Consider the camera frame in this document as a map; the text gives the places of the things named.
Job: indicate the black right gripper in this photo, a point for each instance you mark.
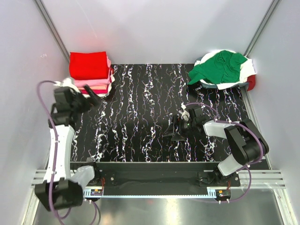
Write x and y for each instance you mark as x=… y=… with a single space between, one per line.
x=170 y=131

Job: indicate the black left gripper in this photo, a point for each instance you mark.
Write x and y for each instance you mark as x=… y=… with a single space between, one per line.
x=88 y=102

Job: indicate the red t shirt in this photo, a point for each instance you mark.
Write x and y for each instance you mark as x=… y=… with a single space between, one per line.
x=88 y=66

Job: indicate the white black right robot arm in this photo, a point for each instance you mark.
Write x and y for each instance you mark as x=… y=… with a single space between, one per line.
x=246 y=143

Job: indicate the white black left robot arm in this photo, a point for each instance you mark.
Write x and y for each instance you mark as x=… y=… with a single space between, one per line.
x=60 y=189

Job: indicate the folded magenta shirt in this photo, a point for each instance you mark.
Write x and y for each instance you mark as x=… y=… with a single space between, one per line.
x=96 y=81

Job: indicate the folded peach shirt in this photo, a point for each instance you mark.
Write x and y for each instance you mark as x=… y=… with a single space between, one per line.
x=100 y=87

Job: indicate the folded light pink shirt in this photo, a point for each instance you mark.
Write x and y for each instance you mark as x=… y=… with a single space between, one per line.
x=90 y=71

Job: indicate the folded white shirt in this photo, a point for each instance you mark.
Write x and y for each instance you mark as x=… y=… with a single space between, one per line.
x=103 y=95

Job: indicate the black marbled table mat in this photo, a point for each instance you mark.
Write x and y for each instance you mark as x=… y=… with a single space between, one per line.
x=128 y=125

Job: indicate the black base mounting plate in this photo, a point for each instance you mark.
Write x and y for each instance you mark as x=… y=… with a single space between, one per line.
x=163 y=172

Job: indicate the green t shirt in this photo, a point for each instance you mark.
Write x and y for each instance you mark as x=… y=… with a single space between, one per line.
x=223 y=67

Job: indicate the dark red shirt in basket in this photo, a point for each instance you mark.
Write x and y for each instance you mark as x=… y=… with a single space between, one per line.
x=251 y=80

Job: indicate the white t shirt in basket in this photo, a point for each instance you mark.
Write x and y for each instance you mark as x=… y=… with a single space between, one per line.
x=246 y=69

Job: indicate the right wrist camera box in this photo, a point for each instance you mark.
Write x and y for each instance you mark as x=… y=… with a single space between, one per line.
x=189 y=114

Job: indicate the aluminium frame rail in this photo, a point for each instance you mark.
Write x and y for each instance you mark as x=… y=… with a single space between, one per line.
x=256 y=179

